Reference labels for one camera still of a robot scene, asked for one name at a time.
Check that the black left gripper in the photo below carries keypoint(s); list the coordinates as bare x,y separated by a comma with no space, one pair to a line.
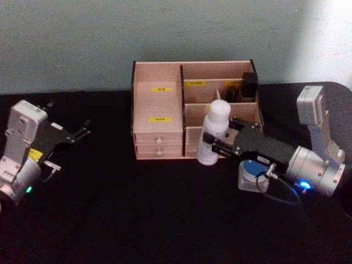
48,140

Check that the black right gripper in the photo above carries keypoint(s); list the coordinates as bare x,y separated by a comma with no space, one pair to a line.
261,145

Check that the white plastic squeeze bottle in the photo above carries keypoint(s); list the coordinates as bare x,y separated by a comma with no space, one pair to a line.
213,121

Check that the clear round case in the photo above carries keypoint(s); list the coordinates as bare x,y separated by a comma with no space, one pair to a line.
251,171

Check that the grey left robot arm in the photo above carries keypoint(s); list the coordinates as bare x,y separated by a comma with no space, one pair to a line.
19,132

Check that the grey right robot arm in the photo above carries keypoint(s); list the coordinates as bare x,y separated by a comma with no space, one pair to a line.
310,162

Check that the small dark block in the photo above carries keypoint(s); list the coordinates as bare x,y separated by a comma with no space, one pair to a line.
233,94

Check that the yellow paper label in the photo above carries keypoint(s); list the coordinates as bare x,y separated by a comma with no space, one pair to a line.
233,82
160,120
161,89
195,83

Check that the black box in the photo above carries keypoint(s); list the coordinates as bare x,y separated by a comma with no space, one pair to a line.
248,85

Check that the wooden drawer with white knob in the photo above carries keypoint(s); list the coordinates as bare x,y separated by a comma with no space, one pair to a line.
148,138
148,151

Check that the pale wooden desk organizer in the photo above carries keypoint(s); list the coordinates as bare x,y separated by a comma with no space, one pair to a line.
159,77

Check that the black table cloth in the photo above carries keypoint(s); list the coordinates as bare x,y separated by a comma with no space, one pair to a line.
137,214

